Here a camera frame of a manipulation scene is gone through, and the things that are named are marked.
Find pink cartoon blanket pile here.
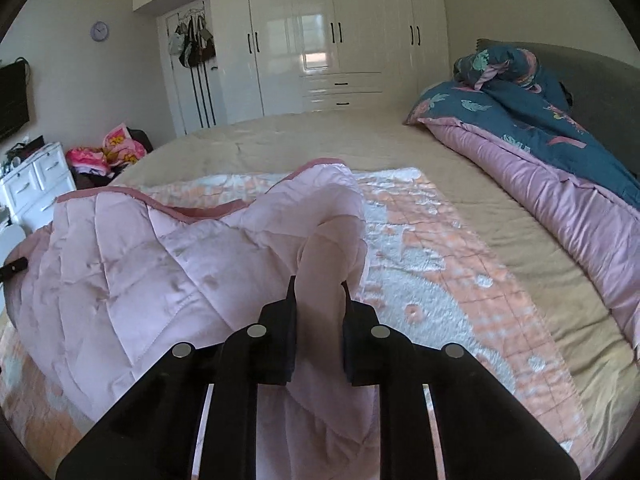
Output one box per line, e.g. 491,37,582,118
65,124,148,177

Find hanging bags on door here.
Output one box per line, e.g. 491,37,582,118
168,14,217,68

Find black wall television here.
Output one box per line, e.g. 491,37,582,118
0,58,30,140

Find teal pink floral duvet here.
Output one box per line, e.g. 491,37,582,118
406,44,639,349

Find grey bed headboard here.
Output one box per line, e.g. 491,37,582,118
474,38,640,176

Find white drawer chest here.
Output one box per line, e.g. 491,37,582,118
1,142,76,234

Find white glossy wardrobe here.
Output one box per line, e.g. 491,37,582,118
132,0,449,124

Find beige bed sheet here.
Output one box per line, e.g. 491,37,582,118
115,110,639,462

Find pink quilted jacket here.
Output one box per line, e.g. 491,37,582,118
4,162,380,479

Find white rounded desk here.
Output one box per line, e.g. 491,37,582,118
0,223,26,266

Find round wall clock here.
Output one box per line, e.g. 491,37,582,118
90,21,110,42

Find white bedroom door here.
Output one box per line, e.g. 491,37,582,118
156,0,228,136

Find orange white fleece blanket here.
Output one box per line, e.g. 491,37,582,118
1,168,596,479

